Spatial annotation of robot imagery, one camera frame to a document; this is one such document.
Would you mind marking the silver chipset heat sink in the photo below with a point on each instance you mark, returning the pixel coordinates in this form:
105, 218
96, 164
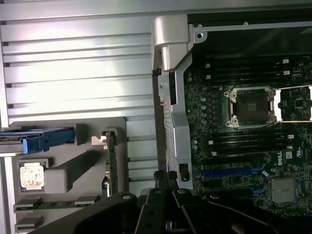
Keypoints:
284, 190

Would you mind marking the hard disk with blue carrier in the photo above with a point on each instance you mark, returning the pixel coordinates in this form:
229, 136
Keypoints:
36, 142

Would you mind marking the metal socket cover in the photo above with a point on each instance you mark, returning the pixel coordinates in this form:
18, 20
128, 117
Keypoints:
295, 103

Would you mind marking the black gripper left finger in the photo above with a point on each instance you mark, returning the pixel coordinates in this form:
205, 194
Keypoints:
151, 214

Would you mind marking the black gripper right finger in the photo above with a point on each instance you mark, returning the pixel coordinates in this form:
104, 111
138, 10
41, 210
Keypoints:
195, 214

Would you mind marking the grey parts rack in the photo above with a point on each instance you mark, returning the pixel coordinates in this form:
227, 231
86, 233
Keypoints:
61, 175

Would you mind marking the open black PC case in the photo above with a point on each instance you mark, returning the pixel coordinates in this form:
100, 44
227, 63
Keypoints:
180, 117

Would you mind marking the blue expansion slot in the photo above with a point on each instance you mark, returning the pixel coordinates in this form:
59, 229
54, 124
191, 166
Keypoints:
226, 173

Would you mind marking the silver CPU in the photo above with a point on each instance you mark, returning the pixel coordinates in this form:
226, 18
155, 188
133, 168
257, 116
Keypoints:
31, 175

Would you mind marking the green RAM stick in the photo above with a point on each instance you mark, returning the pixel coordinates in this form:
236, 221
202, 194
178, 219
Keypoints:
63, 205

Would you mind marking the green Dell motherboard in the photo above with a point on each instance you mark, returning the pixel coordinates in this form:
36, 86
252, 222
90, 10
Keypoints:
243, 151

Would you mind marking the CPU socket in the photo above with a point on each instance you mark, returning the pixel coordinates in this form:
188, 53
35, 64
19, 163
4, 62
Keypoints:
251, 107

